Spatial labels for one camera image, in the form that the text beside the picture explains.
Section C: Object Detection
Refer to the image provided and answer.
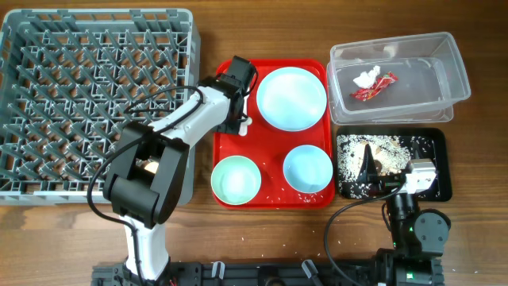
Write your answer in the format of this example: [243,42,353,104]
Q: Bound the rice and food leftovers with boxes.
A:
[337,134,436,199]

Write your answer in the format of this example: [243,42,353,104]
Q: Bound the white plastic spoon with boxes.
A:
[238,117,252,137]

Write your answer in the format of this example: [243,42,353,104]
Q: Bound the large light blue plate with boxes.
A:
[256,67,327,132]

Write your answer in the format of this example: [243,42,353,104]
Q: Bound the small light blue bowl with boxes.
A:
[283,145,333,194]

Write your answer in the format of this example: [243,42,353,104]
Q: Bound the red snack wrapper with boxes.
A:
[350,71,398,102]

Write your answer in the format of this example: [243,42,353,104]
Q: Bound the white tissue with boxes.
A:
[353,65,380,89]

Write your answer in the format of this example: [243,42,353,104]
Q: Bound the yellow plastic cup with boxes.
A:
[144,161,159,174]

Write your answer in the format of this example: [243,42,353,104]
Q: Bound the white plastic fork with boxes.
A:
[242,95,250,118]

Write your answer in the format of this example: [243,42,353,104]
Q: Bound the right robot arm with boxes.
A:
[358,145,451,286]

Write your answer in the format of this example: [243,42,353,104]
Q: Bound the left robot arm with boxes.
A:
[103,56,259,285]

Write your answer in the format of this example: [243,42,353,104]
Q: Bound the black waste tray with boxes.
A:
[335,126,452,202]

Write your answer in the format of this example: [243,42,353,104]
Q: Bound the grey dishwasher rack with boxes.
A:
[1,8,201,206]

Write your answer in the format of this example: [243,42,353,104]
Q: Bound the red plastic tray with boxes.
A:
[212,58,337,210]

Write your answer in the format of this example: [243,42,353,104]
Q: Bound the clear plastic bin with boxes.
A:
[327,32,471,126]

